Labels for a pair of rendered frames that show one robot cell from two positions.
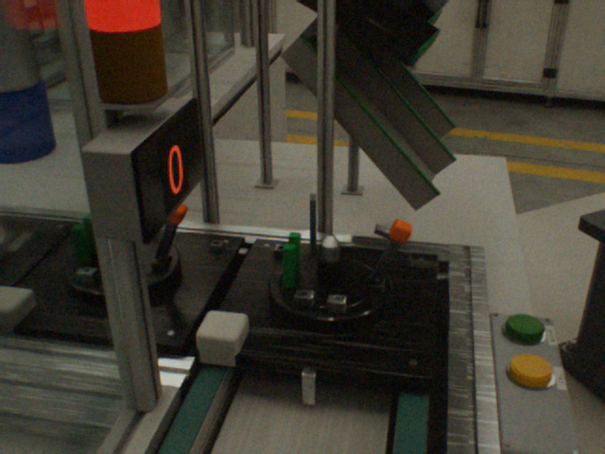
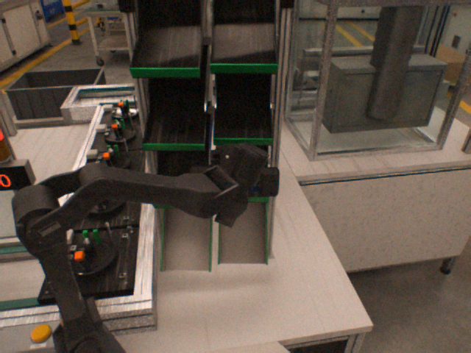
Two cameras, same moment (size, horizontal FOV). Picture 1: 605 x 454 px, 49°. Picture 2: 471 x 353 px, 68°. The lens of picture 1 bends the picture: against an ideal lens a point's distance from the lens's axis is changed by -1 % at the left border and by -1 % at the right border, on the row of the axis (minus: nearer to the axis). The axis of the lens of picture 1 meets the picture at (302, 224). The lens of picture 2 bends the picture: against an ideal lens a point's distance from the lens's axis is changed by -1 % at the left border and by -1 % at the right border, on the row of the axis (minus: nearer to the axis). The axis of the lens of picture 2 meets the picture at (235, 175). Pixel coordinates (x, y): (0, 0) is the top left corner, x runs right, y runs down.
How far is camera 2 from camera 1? 118 cm
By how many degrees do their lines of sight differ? 59
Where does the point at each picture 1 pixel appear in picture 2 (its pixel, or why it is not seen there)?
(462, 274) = (121, 301)
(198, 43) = not seen: hidden behind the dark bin
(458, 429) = (12, 313)
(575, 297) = not seen: outside the picture
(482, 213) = (268, 321)
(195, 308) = (83, 227)
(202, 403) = not seen: hidden behind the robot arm
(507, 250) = (224, 340)
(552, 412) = (16, 343)
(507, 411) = (19, 328)
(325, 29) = (151, 169)
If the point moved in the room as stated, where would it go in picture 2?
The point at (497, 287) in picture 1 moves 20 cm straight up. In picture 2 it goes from (179, 338) to (172, 290)
